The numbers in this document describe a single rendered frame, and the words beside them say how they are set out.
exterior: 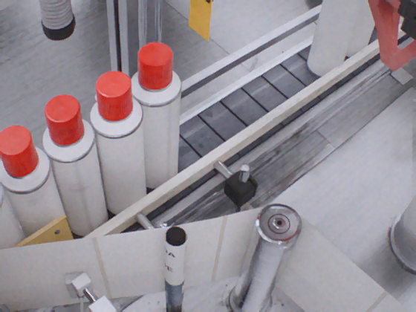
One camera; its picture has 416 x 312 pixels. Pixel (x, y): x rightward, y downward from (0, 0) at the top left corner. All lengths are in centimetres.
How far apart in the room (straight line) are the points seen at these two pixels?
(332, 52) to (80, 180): 40
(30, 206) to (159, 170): 18
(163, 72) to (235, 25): 43
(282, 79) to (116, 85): 35
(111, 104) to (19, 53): 44
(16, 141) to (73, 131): 5
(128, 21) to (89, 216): 23
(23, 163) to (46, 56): 44
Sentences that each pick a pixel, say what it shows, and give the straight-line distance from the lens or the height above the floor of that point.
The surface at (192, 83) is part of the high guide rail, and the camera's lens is 68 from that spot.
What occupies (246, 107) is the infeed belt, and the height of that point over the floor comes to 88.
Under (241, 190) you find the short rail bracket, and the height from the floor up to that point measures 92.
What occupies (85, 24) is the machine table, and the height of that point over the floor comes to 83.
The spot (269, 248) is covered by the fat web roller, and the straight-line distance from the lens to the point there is 46.
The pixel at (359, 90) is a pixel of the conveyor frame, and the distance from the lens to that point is 87.
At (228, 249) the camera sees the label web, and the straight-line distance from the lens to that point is 53.
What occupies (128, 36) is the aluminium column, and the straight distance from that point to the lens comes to 70.
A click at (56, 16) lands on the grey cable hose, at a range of 55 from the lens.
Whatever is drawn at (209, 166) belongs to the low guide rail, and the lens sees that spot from 67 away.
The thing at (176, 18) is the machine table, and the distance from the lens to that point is 96.
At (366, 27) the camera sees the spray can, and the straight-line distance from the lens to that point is 83.
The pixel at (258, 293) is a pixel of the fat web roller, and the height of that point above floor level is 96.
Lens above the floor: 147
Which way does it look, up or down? 55 degrees down
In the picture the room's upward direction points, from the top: 6 degrees clockwise
